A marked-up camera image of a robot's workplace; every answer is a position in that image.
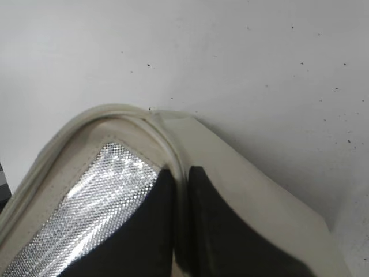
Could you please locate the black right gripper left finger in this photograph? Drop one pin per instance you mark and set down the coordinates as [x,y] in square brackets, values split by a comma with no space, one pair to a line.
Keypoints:
[143,245]

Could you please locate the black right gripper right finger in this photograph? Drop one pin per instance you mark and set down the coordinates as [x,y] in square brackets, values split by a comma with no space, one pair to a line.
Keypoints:
[223,244]

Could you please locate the cream zippered lunch bag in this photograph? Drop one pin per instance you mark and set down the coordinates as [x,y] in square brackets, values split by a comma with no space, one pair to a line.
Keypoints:
[96,172]

